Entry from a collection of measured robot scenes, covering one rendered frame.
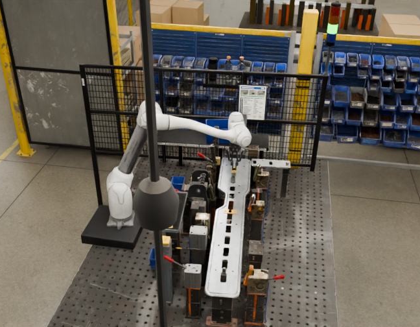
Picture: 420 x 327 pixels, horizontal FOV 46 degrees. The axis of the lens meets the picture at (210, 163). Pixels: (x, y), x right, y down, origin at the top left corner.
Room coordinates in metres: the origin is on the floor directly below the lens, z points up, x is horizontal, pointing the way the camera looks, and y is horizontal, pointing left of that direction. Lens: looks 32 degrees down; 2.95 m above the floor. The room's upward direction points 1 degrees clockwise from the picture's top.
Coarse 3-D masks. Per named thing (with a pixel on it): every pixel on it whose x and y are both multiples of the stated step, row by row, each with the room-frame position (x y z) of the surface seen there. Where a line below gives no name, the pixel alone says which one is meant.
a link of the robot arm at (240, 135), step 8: (176, 120) 2.85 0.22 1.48; (184, 120) 2.87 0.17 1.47; (192, 120) 2.89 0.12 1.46; (168, 128) 2.82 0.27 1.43; (176, 128) 2.85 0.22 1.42; (192, 128) 2.85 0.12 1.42; (200, 128) 2.83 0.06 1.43; (208, 128) 2.82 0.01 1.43; (216, 128) 2.83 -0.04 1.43; (232, 128) 2.83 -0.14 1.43; (240, 128) 2.82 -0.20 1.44; (216, 136) 2.79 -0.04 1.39; (224, 136) 2.78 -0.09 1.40; (232, 136) 2.78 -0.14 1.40; (240, 136) 2.76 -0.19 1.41; (248, 136) 2.76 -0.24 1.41; (240, 144) 2.74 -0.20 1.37; (248, 144) 2.75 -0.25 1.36
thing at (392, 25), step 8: (384, 16) 5.80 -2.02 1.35; (392, 16) 5.80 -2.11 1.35; (400, 16) 5.80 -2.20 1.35; (408, 16) 5.81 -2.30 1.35; (416, 16) 5.81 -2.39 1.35; (384, 24) 5.70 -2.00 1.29; (392, 24) 5.49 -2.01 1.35; (400, 24) 5.49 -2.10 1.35; (408, 24) 5.50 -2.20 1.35; (416, 24) 5.50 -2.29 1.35; (384, 32) 5.62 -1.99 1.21; (392, 32) 5.25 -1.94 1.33; (400, 32) 5.18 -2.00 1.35; (408, 32) 5.19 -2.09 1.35; (416, 32) 5.19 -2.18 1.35
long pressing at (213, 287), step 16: (224, 160) 3.13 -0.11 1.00; (224, 176) 2.91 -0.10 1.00; (240, 176) 2.92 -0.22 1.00; (224, 192) 2.72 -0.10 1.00; (240, 192) 2.73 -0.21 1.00; (224, 208) 2.54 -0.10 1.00; (240, 208) 2.55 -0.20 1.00; (224, 224) 2.38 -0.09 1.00; (240, 224) 2.38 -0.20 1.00; (224, 240) 2.24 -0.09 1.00; (240, 240) 2.24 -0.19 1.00; (224, 256) 2.10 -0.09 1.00; (240, 256) 2.10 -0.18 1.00; (208, 272) 1.96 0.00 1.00; (224, 272) 1.97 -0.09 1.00; (240, 272) 1.97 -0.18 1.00; (208, 288) 1.85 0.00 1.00; (224, 288) 1.85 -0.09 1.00
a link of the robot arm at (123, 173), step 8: (144, 104) 2.99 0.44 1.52; (136, 128) 2.96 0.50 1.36; (144, 128) 2.93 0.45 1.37; (136, 136) 2.93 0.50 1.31; (144, 136) 2.93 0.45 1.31; (128, 144) 2.95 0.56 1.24; (136, 144) 2.92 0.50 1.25; (128, 152) 2.92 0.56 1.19; (136, 152) 2.92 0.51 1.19; (128, 160) 2.90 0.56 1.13; (136, 160) 2.93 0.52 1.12; (120, 168) 2.91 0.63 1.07; (128, 168) 2.90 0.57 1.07; (112, 176) 2.88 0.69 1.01; (120, 176) 2.86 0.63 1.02; (128, 176) 2.89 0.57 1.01; (112, 184) 2.84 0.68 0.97; (128, 184) 2.87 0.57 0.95
